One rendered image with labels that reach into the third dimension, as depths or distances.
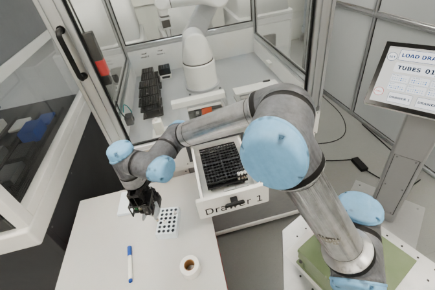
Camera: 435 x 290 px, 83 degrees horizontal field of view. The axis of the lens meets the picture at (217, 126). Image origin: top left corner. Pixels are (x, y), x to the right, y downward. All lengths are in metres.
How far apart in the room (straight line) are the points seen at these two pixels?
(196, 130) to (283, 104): 0.30
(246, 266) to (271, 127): 1.51
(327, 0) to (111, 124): 0.99
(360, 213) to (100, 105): 0.96
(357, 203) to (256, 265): 1.16
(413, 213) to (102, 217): 1.96
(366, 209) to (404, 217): 1.41
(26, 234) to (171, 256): 0.57
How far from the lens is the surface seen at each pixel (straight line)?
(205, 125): 0.65
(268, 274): 1.83
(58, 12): 0.99
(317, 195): 0.51
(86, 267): 1.22
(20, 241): 1.33
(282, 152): 0.40
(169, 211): 1.15
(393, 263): 1.00
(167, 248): 1.11
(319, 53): 1.18
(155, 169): 0.68
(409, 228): 2.16
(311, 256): 0.95
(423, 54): 1.48
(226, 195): 0.97
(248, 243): 1.91
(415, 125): 1.58
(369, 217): 0.77
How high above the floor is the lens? 1.70
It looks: 37 degrees down
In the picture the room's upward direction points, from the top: 9 degrees counter-clockwise
